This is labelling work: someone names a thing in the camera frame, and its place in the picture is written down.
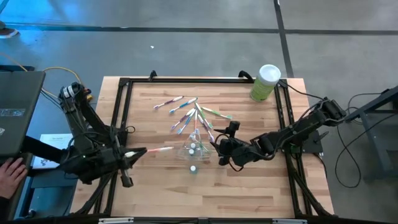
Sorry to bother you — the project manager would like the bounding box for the silver metal bracket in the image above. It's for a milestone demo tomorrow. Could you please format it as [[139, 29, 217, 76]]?
[[98, 217, 134, 224], [272, 218, 308, 224]]

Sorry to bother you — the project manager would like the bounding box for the black diagonal bar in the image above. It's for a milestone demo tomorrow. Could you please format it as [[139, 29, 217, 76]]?
[[21, 135, 72, 166]]

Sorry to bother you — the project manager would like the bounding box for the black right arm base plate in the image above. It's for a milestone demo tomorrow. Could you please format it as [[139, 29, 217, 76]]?
[[279, 129, 325, 155]]

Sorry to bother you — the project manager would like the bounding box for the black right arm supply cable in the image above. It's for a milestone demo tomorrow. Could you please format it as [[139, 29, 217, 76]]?
[[279, 79, 326, 102]]

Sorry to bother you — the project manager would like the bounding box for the black device with indicator light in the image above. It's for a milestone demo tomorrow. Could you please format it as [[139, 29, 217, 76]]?
[[6, 152, 34, 221]]

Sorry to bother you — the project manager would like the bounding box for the green disinfecting wipes canister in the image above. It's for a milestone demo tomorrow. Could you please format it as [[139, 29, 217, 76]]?
[[249, 63, 282, 103]]

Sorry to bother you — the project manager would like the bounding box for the black power cable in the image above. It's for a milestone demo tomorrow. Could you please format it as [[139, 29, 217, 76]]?
[[39, 89, 68, 113]]

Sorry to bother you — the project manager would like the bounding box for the person's shoe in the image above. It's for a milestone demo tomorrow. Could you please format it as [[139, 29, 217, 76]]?
[[0, 20, 19, 39]]

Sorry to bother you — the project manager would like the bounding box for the yellow extension cable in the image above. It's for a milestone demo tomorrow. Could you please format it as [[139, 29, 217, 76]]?
[[0, 51, 94, 110]]

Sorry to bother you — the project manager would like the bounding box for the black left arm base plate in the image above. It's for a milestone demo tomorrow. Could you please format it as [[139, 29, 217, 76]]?
[[93, 126, 129, 150]]

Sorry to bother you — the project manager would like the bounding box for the person's forearm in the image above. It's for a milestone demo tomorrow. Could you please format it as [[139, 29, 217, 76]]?
[[0, 194, 12, 224]]

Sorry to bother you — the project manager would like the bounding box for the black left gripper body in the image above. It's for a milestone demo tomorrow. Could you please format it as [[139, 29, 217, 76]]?
[[98, 133, 134, 189]]

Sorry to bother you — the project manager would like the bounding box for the white booklet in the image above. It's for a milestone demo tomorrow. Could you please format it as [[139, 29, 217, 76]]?
[[32, 133, 76, 170]]

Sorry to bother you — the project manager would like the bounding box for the person's hand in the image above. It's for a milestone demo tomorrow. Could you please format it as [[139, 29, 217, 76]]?
[[0, 156, 29, 200]]

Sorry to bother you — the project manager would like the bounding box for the black aluminium table frame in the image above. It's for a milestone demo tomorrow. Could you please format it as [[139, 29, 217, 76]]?
[[70, 70, 334, 218]]

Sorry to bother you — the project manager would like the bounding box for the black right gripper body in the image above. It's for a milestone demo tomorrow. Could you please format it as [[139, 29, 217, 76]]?
[[219, 121, 253, 167]]

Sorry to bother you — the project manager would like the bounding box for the black floor cable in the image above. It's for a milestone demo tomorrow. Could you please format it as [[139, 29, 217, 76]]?
[[335, 113, 398, 190]]

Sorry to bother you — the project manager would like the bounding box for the black side table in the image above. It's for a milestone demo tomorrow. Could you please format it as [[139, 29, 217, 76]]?
[[344, 85, 398, 181]]

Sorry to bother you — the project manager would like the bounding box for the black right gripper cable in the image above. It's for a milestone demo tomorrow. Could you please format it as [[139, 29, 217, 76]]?
[[213, 133, 246, 173]]

